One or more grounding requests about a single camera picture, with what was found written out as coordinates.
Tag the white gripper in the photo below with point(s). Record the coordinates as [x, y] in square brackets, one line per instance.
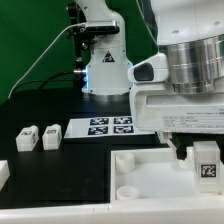
[156, 107]

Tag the white square tabletop part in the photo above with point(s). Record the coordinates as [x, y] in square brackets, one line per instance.
[154, 174]

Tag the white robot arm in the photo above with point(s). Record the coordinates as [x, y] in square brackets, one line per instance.
[180, 89]

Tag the white sheet with tags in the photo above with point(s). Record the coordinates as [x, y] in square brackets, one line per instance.
[102, 127]

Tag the white left corner block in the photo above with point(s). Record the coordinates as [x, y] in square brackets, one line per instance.
[4, 173]

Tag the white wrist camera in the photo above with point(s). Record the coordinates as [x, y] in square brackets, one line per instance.
[151, 70]

